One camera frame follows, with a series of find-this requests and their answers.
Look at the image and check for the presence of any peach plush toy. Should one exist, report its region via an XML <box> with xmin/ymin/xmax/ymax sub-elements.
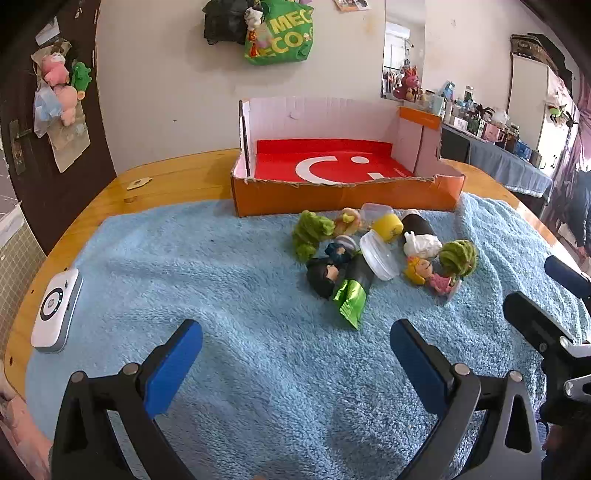
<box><xmin>53</xmin><ymin>85</ymin><xmax>84</xmax><ymax>126</ymax></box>

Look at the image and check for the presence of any small plush keychain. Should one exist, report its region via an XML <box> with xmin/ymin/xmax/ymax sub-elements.
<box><xmin>244</xmin><ymin>4</ymin><xmax>266</xmax><ymax>44</ymax></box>

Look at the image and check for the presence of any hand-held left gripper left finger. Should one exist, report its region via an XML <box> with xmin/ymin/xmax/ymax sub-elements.
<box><xmin>48</xmin><ymin>318</ymin><xmax>204</xmax><ymax>480</ymax></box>

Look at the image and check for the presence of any green and black packet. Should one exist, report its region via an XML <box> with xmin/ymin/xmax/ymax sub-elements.
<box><xmin>338</xmin><ymin>254</ymin><xmax>376</xmax><ymax>330</ymax></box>

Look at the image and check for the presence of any light blue fluffy towel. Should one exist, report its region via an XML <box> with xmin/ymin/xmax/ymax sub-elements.
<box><xmin>25</xmin><ymin>191</ymin><xmax>591</xmax><ymax>480</ymax></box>

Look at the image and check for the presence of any black bag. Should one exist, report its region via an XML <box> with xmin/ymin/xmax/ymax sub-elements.
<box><xmin>203</xmin><ymin>0</ymin><xmax>252</xmax><ymax>47</ymax></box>

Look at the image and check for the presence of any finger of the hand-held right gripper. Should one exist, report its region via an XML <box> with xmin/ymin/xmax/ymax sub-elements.
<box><xmin>502</xmin><ymin>291</ymin><xmax>580</xmax><ymax>365</ymax></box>
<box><xmin>544</xmin><ymin>255</ymin><xmax>591</xmax><ymax>300</ymax></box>

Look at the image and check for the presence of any pink plush toy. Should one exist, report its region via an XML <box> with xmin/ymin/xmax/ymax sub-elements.
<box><xmin>41</xmin><ymin>52</ymin><xmax>71</xmax><ymax>86</ymax></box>

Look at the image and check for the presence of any black-haired boy figurine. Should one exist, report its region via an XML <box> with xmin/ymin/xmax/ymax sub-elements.
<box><xmin>306</xmin><ymin>234</ymin><xmax>358</xmax><ymax>301</ymax></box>

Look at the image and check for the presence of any small beige yellow figurine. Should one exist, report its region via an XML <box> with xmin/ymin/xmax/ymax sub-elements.
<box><xmin>333</xmin><ymin>208</ymin><xmax>365</xmax><ymax>236</ymax></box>

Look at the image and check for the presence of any metal door handle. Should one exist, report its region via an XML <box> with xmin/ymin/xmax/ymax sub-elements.
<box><xmin>9</xmin><ymin>119</ymin><xmax>33</xmax><ymax>175</ymax></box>

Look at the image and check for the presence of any orange cardboard box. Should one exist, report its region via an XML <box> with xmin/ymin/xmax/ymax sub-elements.
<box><xmin>231</xmin><ymin>96</ymin><xmax>466</xmax><ymax>217</ymax></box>

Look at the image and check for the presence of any pink curtain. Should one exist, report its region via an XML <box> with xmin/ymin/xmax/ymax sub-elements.
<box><xmin>540</xmin><ymin>74</ymin><xmax>591</xmax><ymax>241</ymax></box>

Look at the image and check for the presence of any dresser with dark cloth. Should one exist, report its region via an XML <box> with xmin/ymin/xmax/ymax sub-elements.
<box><xmin>441</xmin><ymin>122</ymin><xmax>552</xmax><ymax>213</ymax></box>

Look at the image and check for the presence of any clear plastic cup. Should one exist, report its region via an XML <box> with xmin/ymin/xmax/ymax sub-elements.
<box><xmin>361</xmin><ymin>202</ymin><xmax>394</xmax><ymax>229</ymax></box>

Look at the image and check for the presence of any dark cloth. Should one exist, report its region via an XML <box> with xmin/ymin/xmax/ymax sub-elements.
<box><xmin>570</xmin><ymin>168</ymin><xmax>591</xmax><ymax>252</ymax></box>

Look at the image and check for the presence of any wall mirror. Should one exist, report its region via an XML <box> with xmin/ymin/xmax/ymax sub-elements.
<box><xmin>381</xmin><ymin>0</ymin><xmax>426</xmax><ymax>100</ymax></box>

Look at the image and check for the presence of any dark patterned bag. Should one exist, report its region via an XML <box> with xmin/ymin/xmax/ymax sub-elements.
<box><xmin>510</xmin><ymin>33</ymin><xmax>568</xmax><ymax>79</ymax></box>

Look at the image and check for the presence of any red bag with white print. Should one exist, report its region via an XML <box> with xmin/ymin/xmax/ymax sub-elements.
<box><xmin>252</xmin><ymin>138</ymin><xmax>416</xmax><ymax>186</ymax></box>

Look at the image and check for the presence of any yellow plastic cap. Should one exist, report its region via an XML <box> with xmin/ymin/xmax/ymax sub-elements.
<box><xmin>373</xmin><ymin>213</ymin><xmax>404</xmax><ymax>243</ymax></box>

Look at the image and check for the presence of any pink cloth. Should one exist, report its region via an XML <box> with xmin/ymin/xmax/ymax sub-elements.
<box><xmin>0</xmin><ymin>390</ymin><xmax>51</xmax><ymax>480</ymax></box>

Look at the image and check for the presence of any clear round lid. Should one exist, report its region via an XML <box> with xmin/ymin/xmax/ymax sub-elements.
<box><xmin>359</xmin><ymin>230</ymin><xmax>400</xmax><ymax>281</ymax></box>

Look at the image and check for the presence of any green plush toy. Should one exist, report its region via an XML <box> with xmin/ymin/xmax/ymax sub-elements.
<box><xmin>69</xmin><ymin>61</ymin><xmax>93</xmax><ymax>90</ymax></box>

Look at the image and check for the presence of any white pocket device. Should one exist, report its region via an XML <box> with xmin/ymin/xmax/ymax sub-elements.
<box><xmin>31</xmin><ymin>268</ymin><xmax>84</xmax><ymax>354</ymax></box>

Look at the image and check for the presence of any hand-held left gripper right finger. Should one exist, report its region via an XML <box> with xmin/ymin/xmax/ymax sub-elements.
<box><xmin>390</xmin><ymin>318</ymin><xmax>546</xmax><ymax>480</ymax></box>

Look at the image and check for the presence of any white cabinet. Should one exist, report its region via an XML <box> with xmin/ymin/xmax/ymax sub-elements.
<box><xmin>508</xmin><ymin>55</ymin><xmax>552</xmax><ymax>139</ymax></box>

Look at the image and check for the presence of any green fuzzy toy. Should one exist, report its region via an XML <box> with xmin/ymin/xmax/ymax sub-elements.
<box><xmin>438</xmin><ymin>239</ymin><xmax>479</xmax><ymax>279</ymax></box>
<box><xmin>292</xmin><ymin>210</ymin><xmax>336</xmax><ymax>263</ymax></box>

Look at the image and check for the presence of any dark brown door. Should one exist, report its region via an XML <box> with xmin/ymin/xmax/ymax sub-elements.
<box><xmin>0</xmin><ymin>0</ymin><xmax>118</xmax><ymax>257</ymax></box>

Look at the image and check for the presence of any clear plastic bag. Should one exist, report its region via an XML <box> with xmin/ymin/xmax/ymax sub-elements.
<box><xmin>48</xmin><ymin>111</ymin><xmax>90</xmax><ymax>174</ymax></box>

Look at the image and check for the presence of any pink dragon plush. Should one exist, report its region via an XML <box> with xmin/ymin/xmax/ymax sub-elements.
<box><xmin>394</xmin><ymin>65</ymin><xmax>423</xmax><ymax>102</ymax></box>

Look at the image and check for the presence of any blonde girl figurine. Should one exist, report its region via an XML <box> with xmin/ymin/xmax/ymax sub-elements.
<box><xmin>404</xmin><ymin>255</ymin><xmax>462</xmax><ymax>298</ymax></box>

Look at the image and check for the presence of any green shopping bag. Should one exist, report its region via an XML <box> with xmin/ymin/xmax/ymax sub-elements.
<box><xmin>245</xmin><ymin>0</ymin><xmax>317</xmax><ymax>65</ymax></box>

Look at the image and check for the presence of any green hanging plush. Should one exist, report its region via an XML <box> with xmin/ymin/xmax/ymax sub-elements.
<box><xmin>547</xmin><ymin>104</ymin><xmax>578</xmax><ymax>127</ymax></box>

